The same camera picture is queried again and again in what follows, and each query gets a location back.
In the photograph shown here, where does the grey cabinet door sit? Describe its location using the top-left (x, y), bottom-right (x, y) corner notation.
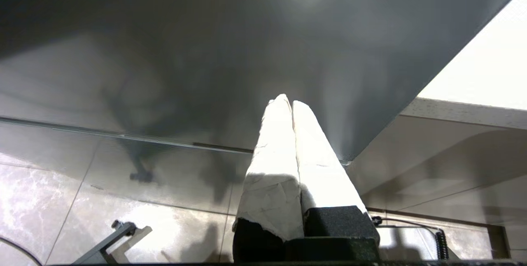
top-left (0, 0), bottom-right (527, 217)

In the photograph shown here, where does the thin black cable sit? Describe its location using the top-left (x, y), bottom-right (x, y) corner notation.
top-left (0, 236), bottom-right (43, 266)

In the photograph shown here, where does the black coiled cable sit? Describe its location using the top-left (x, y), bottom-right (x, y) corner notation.
top-left (371, 215), bottom-right (450, 261)

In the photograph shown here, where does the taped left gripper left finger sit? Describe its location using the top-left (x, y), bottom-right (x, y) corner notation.
top-left (233, 94), bottom-right (305, 263)

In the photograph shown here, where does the beige base cabinet front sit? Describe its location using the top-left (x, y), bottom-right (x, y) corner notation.
top-left (345, 114), bottom-right (527, 262)

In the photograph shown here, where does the grey metal bracket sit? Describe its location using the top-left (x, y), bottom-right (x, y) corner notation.
top-left (72, 219), bottom-right (153, 265)

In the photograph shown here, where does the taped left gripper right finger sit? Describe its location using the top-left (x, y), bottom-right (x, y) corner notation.
top-left (292, 100), bottom-right (380, 251)

